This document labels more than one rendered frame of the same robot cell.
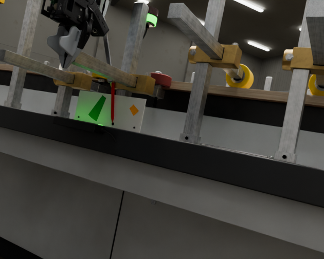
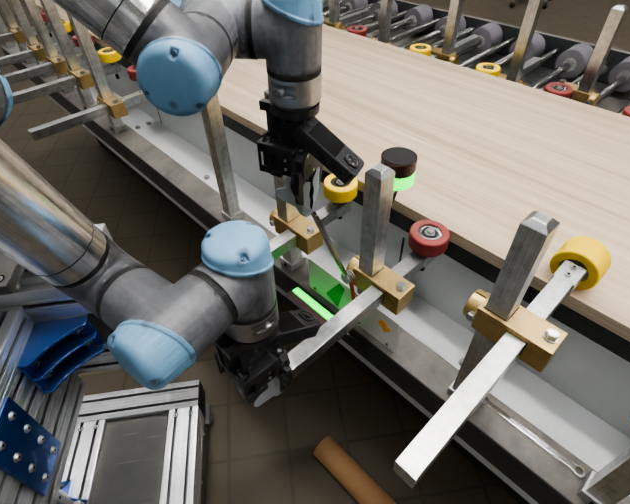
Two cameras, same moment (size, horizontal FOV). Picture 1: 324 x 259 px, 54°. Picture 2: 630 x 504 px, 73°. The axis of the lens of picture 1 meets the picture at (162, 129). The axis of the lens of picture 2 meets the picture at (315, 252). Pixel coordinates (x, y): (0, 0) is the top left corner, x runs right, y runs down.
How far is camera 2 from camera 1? 0.89 m
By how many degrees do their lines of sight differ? 49
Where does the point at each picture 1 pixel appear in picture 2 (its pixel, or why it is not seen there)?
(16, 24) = not seen: outside the picture
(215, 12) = (519, 275)
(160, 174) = not seen: hidden behind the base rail
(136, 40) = (377, 235)
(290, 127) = (614, 487)
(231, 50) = (538, 353)
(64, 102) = (292, 254)
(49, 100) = not seen: hidden behind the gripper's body
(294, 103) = not seen: outside the picture
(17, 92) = (231, 203)
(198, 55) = (480, 325)
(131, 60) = (373, 261)
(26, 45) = (219, 145)
